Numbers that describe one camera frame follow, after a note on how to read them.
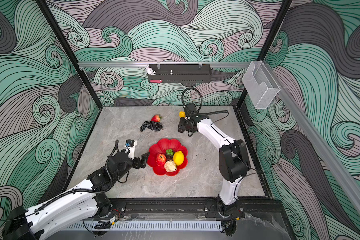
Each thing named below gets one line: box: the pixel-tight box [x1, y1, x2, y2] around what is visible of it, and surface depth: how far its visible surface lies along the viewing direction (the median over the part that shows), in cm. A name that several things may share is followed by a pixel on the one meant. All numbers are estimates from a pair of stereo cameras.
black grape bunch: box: [139, 120, 164, 132], surface depth 106 cm
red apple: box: [156, 153, 167, 166], surface depth 87 cm
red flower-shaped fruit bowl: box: [147, 138, 188, 176], surface depth 88 cm
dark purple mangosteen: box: [165, 148, 174, 161], surface depth 89 cm
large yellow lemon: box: [173, 150, 185, 166], surface depth 87 cm
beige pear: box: [164, 160, 177, 173], surface depth 84 cm
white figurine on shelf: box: [145, 64, 156, 75], surface depth 87 cm
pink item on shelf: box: [149, 79, 163, 84], surface depth 91 cm
